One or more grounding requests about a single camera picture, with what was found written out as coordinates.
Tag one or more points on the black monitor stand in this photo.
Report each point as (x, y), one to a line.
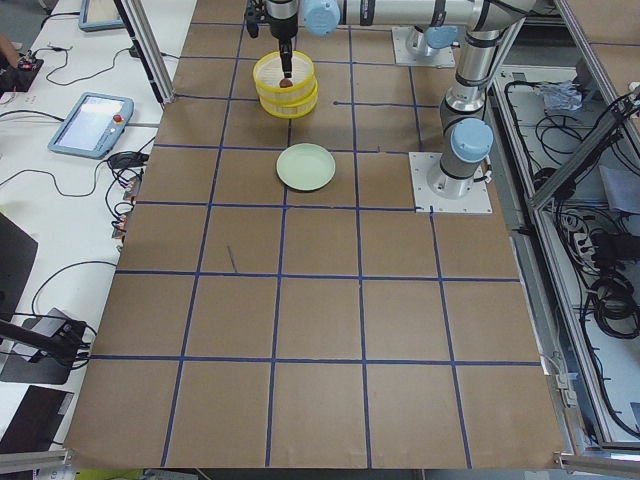
(45, 349)

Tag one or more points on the blue teach pendant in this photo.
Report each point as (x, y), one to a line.
(99, 15)
(93, 126)

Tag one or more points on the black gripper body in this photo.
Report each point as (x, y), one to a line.
(283, 24)

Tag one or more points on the light green plate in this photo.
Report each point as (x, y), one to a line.
(305, 167)

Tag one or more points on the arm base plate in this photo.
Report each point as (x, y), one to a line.
(444, 59)
(435, 192)

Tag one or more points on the aluminium frame post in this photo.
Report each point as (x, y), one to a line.
(143, 40)

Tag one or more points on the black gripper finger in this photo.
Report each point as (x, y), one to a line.
(286, 55)

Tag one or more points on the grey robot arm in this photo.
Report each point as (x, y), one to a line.
(429, 41)
(485, 22)

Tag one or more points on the brown grid table mat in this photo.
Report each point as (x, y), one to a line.
(253, 325)

